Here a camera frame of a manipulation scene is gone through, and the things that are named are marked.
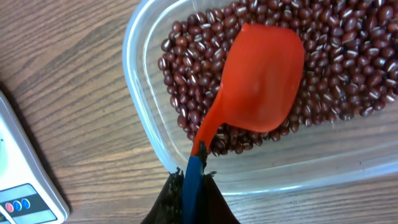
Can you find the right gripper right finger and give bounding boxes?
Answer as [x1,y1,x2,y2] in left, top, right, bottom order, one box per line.
[195,172,240,224]

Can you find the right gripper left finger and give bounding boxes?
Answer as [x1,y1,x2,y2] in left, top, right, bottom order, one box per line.
[141,168,184,224]

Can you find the red measuring scoop blue handle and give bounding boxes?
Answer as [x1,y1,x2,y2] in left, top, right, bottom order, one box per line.
[182,23,305,223]

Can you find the white kitchen scale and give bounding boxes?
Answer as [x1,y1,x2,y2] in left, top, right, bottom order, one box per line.
[1,93,70,224]

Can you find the clear plastic container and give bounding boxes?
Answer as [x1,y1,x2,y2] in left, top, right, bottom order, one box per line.
[123,0,397,195]

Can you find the red adzuki beans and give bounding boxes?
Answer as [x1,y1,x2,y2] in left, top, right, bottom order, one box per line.
[157,0,397,156]

